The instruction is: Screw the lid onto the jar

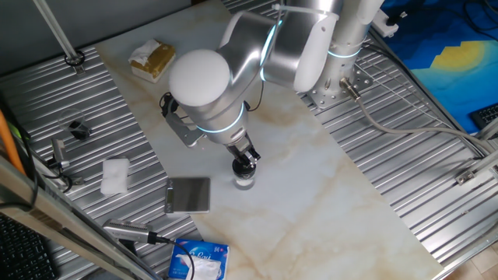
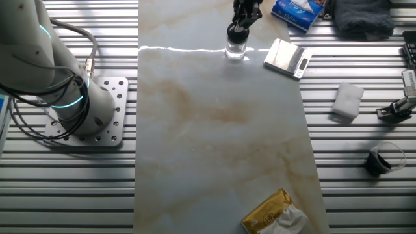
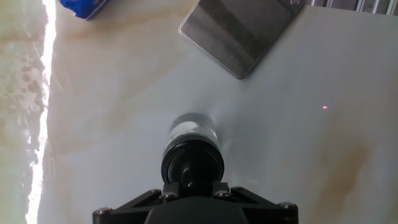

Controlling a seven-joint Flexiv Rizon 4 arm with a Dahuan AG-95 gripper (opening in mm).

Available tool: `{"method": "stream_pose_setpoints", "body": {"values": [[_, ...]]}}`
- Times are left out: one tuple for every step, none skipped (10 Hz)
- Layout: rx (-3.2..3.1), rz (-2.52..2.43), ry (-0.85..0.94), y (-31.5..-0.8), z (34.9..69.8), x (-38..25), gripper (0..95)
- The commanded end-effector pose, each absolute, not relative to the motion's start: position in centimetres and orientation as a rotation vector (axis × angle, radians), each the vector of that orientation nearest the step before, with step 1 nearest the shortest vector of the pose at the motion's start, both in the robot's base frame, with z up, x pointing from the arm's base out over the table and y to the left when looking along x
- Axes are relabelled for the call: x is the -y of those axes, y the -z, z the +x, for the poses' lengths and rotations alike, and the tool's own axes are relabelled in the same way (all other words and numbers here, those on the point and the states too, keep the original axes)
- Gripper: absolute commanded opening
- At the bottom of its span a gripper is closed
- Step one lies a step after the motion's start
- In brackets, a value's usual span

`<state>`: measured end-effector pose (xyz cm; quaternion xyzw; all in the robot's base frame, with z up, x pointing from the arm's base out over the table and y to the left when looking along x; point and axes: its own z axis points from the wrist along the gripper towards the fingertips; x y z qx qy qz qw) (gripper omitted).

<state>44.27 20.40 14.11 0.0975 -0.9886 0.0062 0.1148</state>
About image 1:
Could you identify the clear glass jar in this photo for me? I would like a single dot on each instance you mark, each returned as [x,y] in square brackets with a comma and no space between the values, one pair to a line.
[244,182]

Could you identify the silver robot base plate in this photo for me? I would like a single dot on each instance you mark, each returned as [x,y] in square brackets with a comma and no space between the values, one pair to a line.
[323,99]

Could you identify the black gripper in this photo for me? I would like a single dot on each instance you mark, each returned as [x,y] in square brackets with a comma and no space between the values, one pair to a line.
[241,145]

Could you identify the black computer keyboard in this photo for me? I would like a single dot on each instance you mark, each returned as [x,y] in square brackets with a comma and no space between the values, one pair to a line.
[486,114]
[23,253]

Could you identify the aluminium pole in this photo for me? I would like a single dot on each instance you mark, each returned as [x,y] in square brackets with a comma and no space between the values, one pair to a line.
[57,31]

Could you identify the black lid with white applicator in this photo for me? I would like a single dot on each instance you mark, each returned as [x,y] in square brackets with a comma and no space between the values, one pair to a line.
[243,170]

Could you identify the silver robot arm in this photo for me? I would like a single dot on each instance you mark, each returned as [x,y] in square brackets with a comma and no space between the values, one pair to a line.
[218,97]

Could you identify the blue and yellow mat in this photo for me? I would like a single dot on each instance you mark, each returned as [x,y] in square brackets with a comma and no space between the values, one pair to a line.
[447,78]

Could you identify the small metal corner bracket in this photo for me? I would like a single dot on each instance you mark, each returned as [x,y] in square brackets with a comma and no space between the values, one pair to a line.
[465,177]

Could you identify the small black object in cup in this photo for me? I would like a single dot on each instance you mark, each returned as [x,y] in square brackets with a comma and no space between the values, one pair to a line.
[79,131]

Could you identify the white power strip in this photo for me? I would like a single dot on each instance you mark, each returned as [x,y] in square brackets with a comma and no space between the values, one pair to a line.
[383,25]

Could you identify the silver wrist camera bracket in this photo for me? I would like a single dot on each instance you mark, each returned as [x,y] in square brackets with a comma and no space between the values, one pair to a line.
[184,132]

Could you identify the blue tissue pack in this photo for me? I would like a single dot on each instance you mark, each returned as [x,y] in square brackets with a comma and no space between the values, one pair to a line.
[202,253]

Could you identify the orange pole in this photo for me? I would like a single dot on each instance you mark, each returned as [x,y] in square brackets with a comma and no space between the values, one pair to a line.
[7,140]

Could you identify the aluminium frame bar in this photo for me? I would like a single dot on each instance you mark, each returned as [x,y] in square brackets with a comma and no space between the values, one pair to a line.
[58,223]

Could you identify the clear plastic cup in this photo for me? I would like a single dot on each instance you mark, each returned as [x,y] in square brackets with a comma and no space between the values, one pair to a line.
[68,116]

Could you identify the silver digital pocket scale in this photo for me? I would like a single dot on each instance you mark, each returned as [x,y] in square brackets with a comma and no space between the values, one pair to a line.
[188,194]

